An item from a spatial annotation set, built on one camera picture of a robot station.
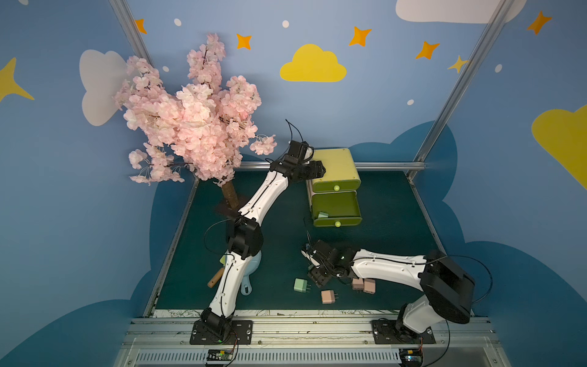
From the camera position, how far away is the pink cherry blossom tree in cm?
56

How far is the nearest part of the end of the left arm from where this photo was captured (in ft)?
2.31

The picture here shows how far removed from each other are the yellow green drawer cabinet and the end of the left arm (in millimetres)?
19

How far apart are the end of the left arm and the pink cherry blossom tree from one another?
55mm

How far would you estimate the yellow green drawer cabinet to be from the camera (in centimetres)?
92
